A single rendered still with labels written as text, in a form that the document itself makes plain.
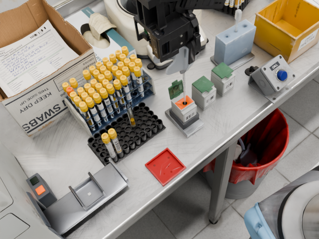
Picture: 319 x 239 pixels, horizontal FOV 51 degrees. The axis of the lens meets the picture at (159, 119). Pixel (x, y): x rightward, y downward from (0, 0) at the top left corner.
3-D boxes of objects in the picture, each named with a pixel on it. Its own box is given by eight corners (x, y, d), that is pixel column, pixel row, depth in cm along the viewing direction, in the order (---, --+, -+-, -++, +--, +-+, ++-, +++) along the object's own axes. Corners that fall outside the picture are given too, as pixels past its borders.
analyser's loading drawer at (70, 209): (48, 248, 67) (38, 242, 62) (33, 223, 70) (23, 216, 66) (130, 185, 73) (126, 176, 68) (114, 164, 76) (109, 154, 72)
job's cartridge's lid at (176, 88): (168, 86, 74) (167, 85, 74) (171, 100, 77) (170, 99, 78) (182, 78, 75) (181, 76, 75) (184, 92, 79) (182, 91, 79)
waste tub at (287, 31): (286, 67, 90) (295, 39, 82) (249, 41, 96) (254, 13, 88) (318, 43, 94) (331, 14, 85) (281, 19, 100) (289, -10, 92)
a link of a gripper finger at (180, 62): (162, 84, 65) (157, 49, 58) (185, 68, 67) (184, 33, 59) (171, 93, 64) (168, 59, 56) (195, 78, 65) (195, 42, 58)
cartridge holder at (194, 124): (187, 138, 80) (187, 130, 77) (164, 114, 85) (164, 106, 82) (204, 126, 82) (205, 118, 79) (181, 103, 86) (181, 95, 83)
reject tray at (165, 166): (163, 187, 74) (163, 185, 73) (145, 165, 77) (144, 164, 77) (186, 168, 76) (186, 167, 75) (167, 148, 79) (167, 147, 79)
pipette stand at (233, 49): (226, 74, 90) (229, 48, 82) (210, 59, 94) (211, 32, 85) (254, 58, 93) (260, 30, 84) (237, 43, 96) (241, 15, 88)
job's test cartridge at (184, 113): (183, 127, 80) (183, 113, 75) (172, 114, 83) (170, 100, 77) (196, 118, 82) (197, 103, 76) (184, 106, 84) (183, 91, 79)
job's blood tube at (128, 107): (134, 132, 82) (127, 109, 74) (131, 129, 83) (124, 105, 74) (138, 129, 82) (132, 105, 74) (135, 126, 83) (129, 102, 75)
